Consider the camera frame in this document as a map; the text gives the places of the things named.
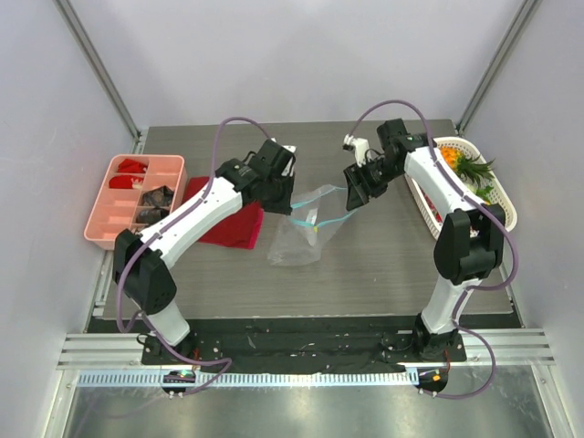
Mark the dark wrapped item in tray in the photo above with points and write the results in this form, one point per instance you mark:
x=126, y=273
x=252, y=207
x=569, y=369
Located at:
x=160, y=197

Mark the red toy grapes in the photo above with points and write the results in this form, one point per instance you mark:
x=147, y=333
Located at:
x=433, y=210

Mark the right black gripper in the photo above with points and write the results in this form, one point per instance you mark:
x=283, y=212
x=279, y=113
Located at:
x=363, y=178

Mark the red item in tray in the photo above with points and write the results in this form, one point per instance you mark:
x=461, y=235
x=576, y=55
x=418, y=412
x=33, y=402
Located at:
x=126, y=182
x=132, y=166

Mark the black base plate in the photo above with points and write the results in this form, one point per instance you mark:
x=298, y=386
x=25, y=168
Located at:
x=329, y=345

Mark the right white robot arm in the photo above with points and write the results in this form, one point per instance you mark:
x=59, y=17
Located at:
x=471, y=241

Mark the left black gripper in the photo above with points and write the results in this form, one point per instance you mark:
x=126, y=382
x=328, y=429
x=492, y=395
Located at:
x=284, y=206

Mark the red folded cloth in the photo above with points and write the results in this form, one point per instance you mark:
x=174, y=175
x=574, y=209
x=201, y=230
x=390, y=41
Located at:
x=238, y=230

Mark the white slotted cable duct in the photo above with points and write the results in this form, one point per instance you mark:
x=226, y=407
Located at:
x=178, y=378

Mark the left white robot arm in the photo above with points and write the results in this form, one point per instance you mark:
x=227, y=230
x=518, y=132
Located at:
x=143, y=260

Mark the toy pineapple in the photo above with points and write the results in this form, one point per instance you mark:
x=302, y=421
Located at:
x=467, y=168

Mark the clear zip top bag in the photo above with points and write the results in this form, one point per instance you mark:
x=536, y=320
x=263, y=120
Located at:
x=315, y=218

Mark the pink compartment tray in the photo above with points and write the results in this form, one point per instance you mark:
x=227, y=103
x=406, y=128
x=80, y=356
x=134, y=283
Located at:
x=117, y=210

